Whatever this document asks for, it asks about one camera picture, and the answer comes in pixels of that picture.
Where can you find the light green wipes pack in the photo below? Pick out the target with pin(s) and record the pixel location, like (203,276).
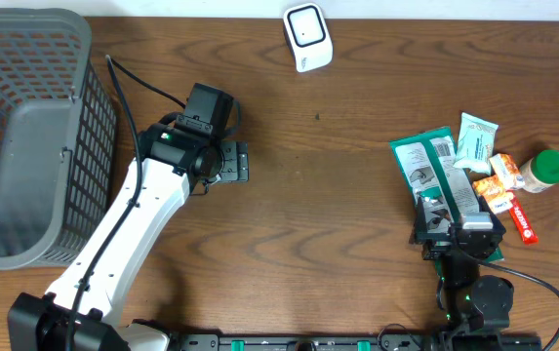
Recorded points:
(475,144)

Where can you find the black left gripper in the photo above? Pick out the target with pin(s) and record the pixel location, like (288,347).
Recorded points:
(236,163)

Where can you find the green 3M product pouch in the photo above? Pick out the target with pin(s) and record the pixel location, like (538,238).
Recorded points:
(426,162)

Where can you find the white cube barcode scanner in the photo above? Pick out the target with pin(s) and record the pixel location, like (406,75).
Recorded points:
(308,37)

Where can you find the green lid white jar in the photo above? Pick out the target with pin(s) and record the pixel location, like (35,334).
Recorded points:
(541,171)

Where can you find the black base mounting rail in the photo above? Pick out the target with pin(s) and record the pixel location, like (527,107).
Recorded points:
(389,341)

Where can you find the grey plastic shopping basket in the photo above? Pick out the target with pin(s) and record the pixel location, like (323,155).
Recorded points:
(57,138)

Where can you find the red Nescafe stick box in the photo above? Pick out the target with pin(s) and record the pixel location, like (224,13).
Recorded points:
(525,229)

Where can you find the orange white small packet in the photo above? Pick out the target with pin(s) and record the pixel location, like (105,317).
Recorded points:
(494,193)

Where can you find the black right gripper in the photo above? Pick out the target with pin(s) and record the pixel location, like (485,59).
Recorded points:
(438,243)

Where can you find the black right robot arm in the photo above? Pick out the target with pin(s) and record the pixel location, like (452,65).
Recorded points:
(477,305)

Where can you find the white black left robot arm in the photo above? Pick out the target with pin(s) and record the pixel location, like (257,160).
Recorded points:
(82,308)

